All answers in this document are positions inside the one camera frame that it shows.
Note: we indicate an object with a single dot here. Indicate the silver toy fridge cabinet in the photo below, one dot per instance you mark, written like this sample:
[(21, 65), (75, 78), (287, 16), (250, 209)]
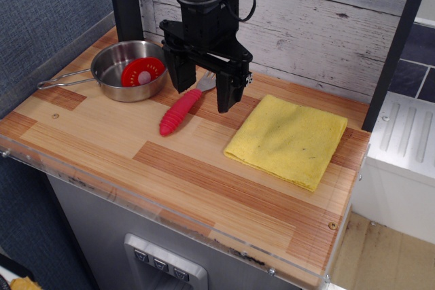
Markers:
[(200, 242)]

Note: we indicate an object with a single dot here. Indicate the steel pan with handle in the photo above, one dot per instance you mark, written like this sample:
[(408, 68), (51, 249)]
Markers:
[(106, 69)]

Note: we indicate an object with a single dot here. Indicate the white ribbed appliance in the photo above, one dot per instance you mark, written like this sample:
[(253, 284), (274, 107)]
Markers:
[(396, 185)]

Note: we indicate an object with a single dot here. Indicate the black frame post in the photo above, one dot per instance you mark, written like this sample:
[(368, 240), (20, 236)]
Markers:
[(403, 30), (127, 16)]

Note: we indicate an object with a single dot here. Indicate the yellow folded cloth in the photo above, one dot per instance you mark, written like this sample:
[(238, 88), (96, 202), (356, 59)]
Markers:
[(292, 142)]

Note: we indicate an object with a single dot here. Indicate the grey dispenser button panel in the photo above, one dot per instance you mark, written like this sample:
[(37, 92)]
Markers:
[(154, 267)]

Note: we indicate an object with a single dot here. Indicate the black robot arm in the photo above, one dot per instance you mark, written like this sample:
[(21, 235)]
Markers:
[(206, 37)]

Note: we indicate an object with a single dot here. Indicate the red perforated plastic disc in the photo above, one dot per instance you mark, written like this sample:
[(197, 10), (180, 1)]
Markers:
[(142, 71)]

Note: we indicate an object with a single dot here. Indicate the red handled metal fork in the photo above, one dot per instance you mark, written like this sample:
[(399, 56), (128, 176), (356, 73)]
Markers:
[(177, 113)]

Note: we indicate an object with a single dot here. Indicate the yellow object at corner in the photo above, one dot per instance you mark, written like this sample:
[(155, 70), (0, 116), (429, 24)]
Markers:
[(24, 284)]

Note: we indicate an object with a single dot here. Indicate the black right frame post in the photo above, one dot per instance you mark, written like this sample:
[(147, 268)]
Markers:
[(403, 30)]

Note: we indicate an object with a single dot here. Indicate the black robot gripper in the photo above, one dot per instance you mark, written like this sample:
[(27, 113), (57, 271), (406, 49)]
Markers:
[(206, 36)]

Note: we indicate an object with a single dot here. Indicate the black left frame post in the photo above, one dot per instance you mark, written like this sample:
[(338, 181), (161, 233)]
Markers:
[(127, 16)]

